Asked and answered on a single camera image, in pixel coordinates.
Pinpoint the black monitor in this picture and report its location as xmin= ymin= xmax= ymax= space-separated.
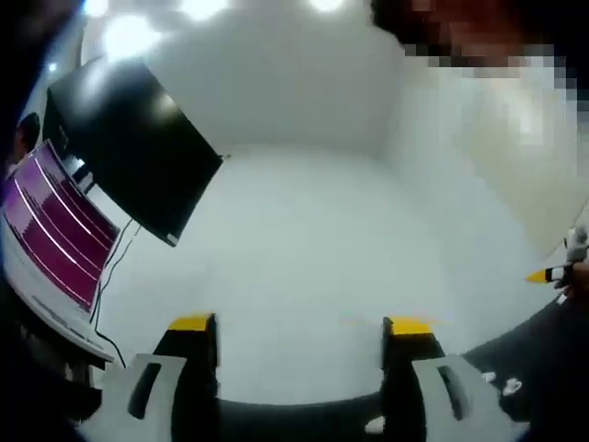
xmin=44 ymin=57 xmax=225 ymax=249

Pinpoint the ceiling light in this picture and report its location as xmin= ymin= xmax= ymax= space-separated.
xmin=178 ymin=0 xmax=229 ymax=22
xmin=101 ymin=13 xmax=163 ymax=64
xmin=81 ymin=0 xmax=110 ymax=18
xmin=306 ymin=0 xmax=349 ymax=13

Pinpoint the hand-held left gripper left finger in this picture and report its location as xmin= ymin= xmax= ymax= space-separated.
xmin=98 ymin=312 xmax=220 ymax=442

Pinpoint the laptop with purple screen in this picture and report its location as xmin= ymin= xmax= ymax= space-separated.
xmin=0 ymin=139 xmax=122 ymax=366

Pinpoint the black cable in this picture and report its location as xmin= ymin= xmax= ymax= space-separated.
xmin=89 ymin=218 xmax=139 ymax=369

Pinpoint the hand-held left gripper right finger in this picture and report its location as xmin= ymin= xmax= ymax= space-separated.
xmin=380 ymin=316 xmax=530 ymax=442

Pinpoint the beige wall panel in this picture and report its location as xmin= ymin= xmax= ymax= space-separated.
xmin=455 ymin=137 xmax=589 ymax=262

